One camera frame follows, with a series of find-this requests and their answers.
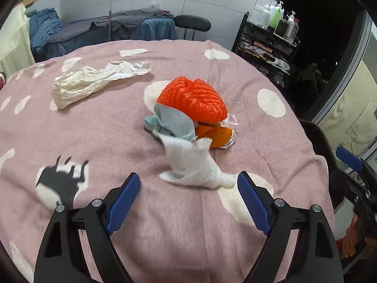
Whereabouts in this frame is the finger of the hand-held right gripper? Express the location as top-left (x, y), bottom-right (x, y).
top-left (329, 169), bottom-right (370, 207)
top-left (336, 147), bottom-right (372, 180)

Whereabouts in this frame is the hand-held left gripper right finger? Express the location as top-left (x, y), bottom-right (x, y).
top-left (237, 171), bottom-right (344, 283)

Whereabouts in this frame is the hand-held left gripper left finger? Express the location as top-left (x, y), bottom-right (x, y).
top-left (34, 172), bottom-right (141, 283)

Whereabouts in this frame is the black trash bin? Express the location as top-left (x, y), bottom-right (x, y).
top-left (297, 119), bottom-right (337, 207)

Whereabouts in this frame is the white paper towel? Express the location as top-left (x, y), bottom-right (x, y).
top-left (159, 133), bottom-right (236, 189)

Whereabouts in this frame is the orange carton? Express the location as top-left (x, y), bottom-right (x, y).
top-left (195, 121), bottom-right (238, 150)

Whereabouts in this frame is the light blue cloth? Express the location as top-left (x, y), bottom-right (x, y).
top-left (144, 104), bottom-right (196, 141)

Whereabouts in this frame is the orange foam fruit net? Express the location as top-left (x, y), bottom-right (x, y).
top-left (156, 77), bottom-right (228, 123)

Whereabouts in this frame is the cream paper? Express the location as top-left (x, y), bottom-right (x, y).
top-left (52, 60), bottom-right (154, 110)

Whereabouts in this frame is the person's right hand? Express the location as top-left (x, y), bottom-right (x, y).
top-left (342, 215), bottom-right (369, 259)

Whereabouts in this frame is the pink polka dot blanket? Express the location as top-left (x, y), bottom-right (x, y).
top-left (0, 39), bottom-right (336, 283)

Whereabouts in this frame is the potted plant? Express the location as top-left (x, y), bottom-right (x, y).
top-left (299, 63), bottom-right (323, 92)

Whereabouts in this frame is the black mesh trolley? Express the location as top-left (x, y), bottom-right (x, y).
top-left (231, 12), bottom-right (301, 89)

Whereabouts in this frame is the brown bottle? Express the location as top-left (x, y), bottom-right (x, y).
top-left (275, 14), bottom-right (290, 37)

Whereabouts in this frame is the white pump bottle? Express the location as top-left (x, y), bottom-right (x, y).
top-left (263, 0), bottom-right (279, 21)

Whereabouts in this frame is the massage bed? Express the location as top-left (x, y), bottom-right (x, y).
top-left (32, 9), bottom-right (177, 62)

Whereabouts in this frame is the grey blanket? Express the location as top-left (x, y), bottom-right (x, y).
top-left (47, 9), bottom-right (175, 43)

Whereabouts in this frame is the black stool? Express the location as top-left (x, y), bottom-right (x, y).
top-left (174, 15), bottom-right (212, 40)

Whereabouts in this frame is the blue cloth pile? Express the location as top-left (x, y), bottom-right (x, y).
top-left (26, 8), bottom-right (64, 55)

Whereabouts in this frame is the cream towel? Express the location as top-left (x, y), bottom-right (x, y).
top-left (0, 3), bottom-right (36, 77)

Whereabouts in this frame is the white floor lamp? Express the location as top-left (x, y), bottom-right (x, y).
top-left (108, 0), bottom-right (116, 41)

